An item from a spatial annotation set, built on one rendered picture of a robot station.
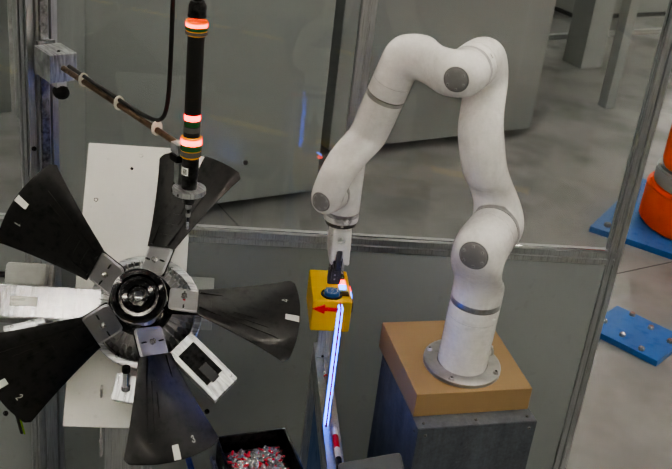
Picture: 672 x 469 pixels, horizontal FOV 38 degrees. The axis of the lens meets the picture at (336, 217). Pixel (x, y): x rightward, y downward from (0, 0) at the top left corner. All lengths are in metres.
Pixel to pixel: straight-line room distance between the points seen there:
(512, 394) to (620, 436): 1.72
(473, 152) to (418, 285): 0.98
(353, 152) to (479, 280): 0.40
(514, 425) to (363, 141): 0.76
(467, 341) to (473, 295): 0.13
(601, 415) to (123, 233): 2.35
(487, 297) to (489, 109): 0.43
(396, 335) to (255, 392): 0.84
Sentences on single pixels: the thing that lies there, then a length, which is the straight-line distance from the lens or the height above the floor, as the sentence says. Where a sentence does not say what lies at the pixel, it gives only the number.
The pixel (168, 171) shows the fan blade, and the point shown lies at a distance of 2.29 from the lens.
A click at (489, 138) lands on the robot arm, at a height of 1.60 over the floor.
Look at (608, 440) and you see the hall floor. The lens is 4.06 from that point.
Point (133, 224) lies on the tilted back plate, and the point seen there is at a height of 1.21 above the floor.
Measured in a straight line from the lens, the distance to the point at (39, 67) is 2.54.
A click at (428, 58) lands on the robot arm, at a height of 1.75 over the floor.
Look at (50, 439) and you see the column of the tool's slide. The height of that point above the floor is 0.33.
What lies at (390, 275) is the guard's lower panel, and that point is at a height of 0.88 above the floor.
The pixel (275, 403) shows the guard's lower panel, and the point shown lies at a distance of 3.24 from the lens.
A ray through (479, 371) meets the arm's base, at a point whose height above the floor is 1.01.
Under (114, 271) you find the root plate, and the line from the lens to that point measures 2.20.
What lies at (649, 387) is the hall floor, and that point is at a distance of 4.44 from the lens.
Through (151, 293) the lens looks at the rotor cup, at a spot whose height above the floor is 1.23.
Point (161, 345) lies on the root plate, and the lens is 2.21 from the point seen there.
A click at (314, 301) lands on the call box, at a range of 2.45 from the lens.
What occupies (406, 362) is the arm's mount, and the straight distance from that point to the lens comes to 2.40.
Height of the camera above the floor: 2.33
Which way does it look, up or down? 26 degrees down
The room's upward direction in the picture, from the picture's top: 7 degrees clockwise
